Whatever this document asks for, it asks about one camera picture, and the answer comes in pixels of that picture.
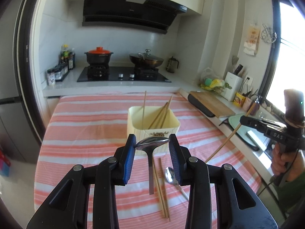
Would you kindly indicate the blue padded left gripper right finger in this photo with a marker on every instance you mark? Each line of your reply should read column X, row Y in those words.
column 237, row 204

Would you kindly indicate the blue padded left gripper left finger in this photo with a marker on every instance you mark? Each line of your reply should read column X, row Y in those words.
column 67, row 205

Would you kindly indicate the steel tablespoon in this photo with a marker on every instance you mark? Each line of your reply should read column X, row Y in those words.
column 171, row 179

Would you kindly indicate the steel ladle spoon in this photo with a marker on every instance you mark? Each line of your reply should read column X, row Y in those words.
column 148, row 145

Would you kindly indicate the green sleeved right forearm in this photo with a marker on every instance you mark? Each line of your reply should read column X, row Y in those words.
column 293, row 189

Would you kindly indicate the person's right hand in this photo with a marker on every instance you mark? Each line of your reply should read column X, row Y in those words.
column 286, row 164

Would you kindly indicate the green plastic cutting board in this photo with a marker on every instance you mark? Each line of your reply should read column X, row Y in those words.
column 242, row 132

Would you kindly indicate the yellow snack packet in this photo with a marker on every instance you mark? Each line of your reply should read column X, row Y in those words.
column 239, row 99

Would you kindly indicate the wooden cutting board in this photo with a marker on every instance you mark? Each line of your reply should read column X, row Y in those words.
column 209, row 105

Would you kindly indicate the white knife block holder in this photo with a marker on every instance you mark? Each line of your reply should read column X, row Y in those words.
column 232, row 86

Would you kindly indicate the red blue boxes on floor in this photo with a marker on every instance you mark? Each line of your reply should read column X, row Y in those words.
column 4, row 165

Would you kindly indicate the pink white striped tablecloth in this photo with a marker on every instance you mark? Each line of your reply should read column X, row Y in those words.
column 88, row 129

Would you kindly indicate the grey double door refrigerator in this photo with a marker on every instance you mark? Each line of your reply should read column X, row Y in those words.
column 18, row 140

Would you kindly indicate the plastic bag with produce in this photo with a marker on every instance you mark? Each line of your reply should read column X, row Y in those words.
column 211, row 82

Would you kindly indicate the cream plastic utensil holder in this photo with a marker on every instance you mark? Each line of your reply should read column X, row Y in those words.
column 148, row 121

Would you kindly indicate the white label spice jar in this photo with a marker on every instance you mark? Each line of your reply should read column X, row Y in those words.
column 51, row 77

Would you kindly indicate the spice jar rack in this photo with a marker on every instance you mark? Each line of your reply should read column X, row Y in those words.
column 60, row 72

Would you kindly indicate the dark glass kettle jug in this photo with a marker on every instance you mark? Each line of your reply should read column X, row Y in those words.
column 172, row 65

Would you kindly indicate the black gas stove top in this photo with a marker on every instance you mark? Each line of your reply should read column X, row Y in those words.
column 114, row 73

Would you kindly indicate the sauce bottles group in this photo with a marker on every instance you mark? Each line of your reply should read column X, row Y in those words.
column 67, row 57

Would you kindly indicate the black pot with red lid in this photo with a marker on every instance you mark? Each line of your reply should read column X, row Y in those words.
column 98, row 56

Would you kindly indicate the dark wok with glass lid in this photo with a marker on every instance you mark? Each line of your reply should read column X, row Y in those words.
column 146, row 59

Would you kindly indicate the black range hood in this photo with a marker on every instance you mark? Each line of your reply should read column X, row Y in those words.
column 149, row 15

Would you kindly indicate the hanging wall calendar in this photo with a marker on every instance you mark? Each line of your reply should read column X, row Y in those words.
column 251, row 43

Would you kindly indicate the wire trivet on wall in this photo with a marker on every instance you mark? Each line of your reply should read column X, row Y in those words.
column 268, row 35

